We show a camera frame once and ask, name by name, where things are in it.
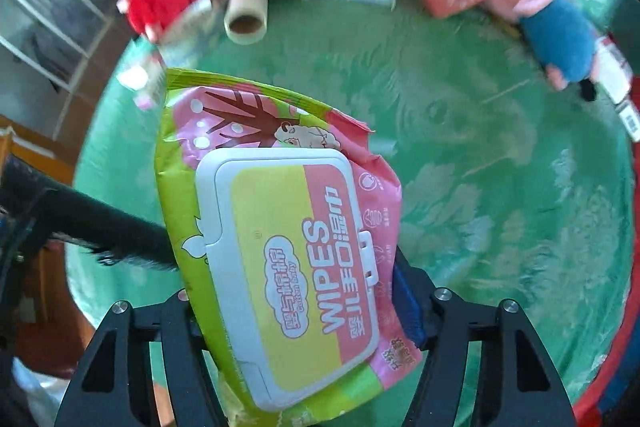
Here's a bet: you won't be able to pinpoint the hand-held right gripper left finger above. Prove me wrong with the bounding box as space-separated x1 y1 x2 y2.
54 289 226 427

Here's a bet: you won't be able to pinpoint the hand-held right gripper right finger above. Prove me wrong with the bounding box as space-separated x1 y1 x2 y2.
392 249 576 427

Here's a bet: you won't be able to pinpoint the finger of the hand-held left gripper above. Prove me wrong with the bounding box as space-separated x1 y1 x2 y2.
45 188 182 270

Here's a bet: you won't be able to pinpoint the green pink wipes packet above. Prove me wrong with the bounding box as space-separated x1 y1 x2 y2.
154 68 424 427

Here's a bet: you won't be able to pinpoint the green patterned desktop cloth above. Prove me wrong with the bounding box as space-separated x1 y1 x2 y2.
65 0 640 427

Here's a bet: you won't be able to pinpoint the small white pink box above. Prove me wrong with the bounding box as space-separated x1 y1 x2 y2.
116 59 153 92

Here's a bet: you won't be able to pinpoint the glass door cabinet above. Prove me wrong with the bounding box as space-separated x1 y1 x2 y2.
0 0 137 138

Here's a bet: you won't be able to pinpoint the beige cardboard tube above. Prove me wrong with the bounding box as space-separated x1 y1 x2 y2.
224 0 269 46

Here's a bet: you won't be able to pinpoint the pink pig plush blue pants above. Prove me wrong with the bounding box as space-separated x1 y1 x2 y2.
480 0 602 104

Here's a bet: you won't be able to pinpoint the white medicine box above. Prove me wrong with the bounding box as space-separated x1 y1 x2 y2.
594 36 640 138

